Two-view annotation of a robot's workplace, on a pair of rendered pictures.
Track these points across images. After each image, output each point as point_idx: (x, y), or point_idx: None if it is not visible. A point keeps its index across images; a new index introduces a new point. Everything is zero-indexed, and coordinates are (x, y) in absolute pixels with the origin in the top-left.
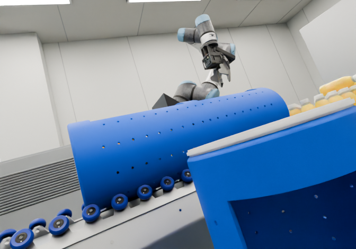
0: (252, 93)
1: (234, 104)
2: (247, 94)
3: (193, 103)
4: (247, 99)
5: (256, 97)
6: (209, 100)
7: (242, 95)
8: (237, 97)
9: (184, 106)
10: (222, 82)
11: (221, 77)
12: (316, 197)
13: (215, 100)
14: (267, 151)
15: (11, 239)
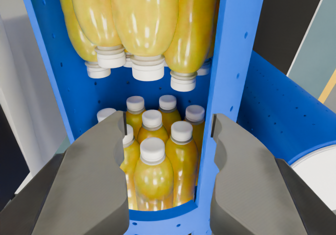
0: (249, 8)
1: (236, 118)
2: (242, 45)
3: (203, 215)
4: (247, 66)
5: (258, 12)
6: (212, 183)
7: (236, 70)
8: (234, 98)
9: (205, 226)
10: (121, 118)
11: (115, 151)
12: (295, 108)
13: (216, 169)
14: None
15: None
